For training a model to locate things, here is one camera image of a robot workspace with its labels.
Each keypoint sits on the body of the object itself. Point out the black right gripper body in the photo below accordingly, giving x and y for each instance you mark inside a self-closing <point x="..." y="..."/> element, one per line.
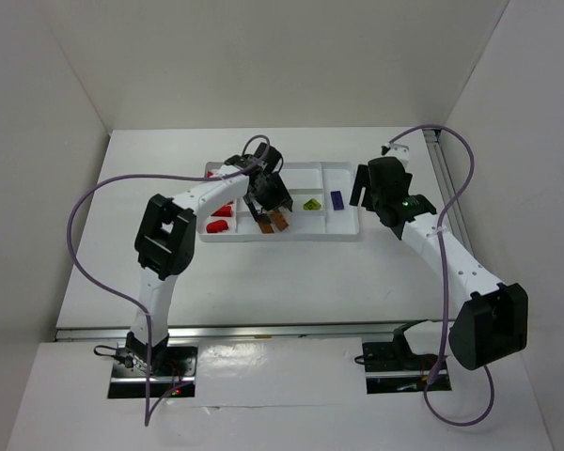
<point x="366" y="189"/>

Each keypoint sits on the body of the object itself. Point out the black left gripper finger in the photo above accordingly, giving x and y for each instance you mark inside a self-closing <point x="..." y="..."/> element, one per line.
<point x="257" y="214"/>
<point x="282" y="220"/>

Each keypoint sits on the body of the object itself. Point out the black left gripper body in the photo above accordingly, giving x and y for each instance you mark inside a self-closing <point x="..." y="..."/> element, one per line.
<point x="269" y="200"/>

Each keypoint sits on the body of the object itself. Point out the blue lego plate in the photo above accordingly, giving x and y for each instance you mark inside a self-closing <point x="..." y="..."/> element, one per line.
<point x="337" y="200"/>

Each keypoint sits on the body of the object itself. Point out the red and green lego brick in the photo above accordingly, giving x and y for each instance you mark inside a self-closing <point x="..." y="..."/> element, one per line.
<point x="312" y="205"/>

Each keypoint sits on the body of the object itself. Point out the red rectangular lego brick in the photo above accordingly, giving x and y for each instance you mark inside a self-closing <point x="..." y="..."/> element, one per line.
<point x="226" y="211"/>

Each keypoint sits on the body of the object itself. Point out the red rounded lego brick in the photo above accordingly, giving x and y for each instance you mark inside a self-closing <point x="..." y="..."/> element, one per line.
<point x="217" y="226"/>

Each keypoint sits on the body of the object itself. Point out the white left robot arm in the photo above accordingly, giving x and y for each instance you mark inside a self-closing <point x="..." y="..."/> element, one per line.
<point x="166" y="239"/>

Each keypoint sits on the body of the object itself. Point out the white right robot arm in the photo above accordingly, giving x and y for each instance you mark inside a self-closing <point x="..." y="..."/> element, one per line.
<point x="483" y="319"/>

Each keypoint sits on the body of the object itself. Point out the white compartment tray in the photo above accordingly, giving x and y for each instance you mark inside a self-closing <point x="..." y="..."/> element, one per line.
<point x="320" y="192"/>

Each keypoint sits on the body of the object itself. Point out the aluminium side rail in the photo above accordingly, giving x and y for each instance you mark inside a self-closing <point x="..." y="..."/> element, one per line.
<point x="454" y="218"/>

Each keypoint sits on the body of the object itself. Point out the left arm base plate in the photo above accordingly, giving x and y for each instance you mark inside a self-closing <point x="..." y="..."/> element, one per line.
<point x="127" y="380"/>

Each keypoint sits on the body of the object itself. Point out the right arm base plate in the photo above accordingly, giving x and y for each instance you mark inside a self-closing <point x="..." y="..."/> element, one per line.
<point x="391" y="367"/>

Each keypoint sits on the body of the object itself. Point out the aluminium front rail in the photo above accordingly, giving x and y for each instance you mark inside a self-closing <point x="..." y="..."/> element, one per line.
<point x="238" y="331"/>

